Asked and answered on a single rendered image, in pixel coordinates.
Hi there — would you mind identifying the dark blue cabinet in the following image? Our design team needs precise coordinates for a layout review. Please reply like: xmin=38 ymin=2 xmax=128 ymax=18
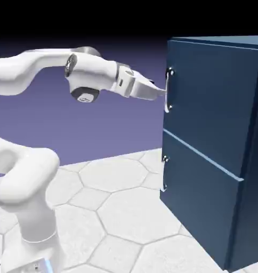
xmin=159 ymin=35 xmax=258 ymax=273

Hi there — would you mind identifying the blue cabinet door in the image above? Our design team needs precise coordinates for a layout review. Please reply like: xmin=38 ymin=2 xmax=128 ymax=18
xmin=159 ymin=130 xmax=244 ymax=270
xmin=163 ymin=39 xmax=258 ymax=179

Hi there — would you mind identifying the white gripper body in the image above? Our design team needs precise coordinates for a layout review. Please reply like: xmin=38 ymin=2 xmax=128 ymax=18
xmin=130 ymin=71 xmax=162 ymax=101

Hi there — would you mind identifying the curved silver door handle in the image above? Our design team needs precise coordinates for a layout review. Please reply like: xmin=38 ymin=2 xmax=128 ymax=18
xmin=164 ymin=67 xmax=175 ymax=114
xmin=160 ymin=155 xmax=170 ymax=192

